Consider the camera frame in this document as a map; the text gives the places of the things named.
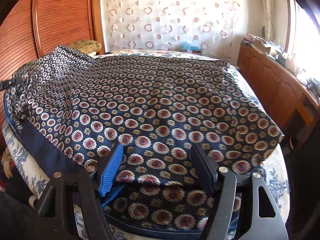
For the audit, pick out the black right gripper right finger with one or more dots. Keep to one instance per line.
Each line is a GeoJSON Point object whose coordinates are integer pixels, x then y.
{"type": "Point", "coordinates": [259, 216]}

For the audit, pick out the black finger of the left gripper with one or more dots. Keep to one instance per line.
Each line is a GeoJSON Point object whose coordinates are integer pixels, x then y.
{"type": "Point", "coordinates": [5, 84]}

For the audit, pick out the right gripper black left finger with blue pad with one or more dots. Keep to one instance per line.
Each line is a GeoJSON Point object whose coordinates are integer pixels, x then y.
{"type": "Point", "coordinates": [54, 214]}

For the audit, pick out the navy medallion patterned garment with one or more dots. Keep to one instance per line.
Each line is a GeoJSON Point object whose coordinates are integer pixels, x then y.
{"type": "Point", "coordinates": [150, 119]}

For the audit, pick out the blue white floral cloth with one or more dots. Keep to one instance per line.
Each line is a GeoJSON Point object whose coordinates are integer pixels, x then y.
{"type": "Point", "coordinates": [22, 159]}

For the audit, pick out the gold green cushion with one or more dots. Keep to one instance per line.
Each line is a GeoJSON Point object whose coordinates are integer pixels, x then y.
{"type": "Point", "coordinates": [89, 47]}

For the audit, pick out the wooden desk cabinet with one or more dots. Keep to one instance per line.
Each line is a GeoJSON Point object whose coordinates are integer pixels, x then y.
{"type": "Point", "coordinates": [292, 107]}

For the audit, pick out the clutter on desk top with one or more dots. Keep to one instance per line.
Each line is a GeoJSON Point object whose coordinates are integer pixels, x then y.
{"type": "Point", "coordinates": [277, 54]}

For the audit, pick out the turquoise box on floor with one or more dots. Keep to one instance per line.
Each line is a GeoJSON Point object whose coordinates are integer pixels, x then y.
{"type": "Point", "coordinates": [189, 48]}

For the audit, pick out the sheer circle patterned curtain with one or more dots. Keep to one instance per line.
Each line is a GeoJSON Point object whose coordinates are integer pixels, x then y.
{"type": "Point", "coordinates": [217, 27]}

